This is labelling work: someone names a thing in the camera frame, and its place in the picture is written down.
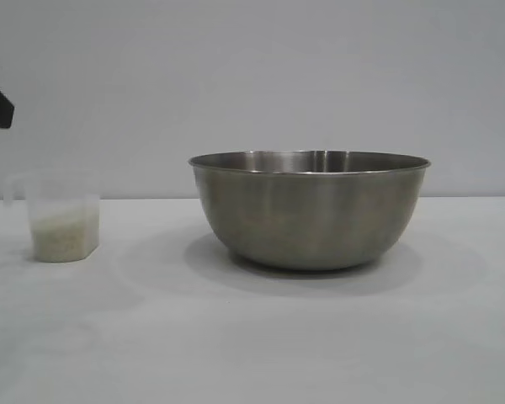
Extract translucent plastic measuring cup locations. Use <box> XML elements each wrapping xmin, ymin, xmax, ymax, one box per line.
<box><xmin>3</xmin><ymin>167</ymin><xmax>101</xmax><ymax>263</ymax></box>

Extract white rice grains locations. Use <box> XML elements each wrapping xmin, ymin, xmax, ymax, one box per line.
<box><xmin>30</xmin><ymin>200</ymin><xmax>99</xmax><ymax>261</ymax></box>

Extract stainless steel mixing bowl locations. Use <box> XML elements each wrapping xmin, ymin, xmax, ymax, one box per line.
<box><xmin>188</xmin><ymin>149</ymin><xmax>433</xmax><ymax>271</ymax></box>

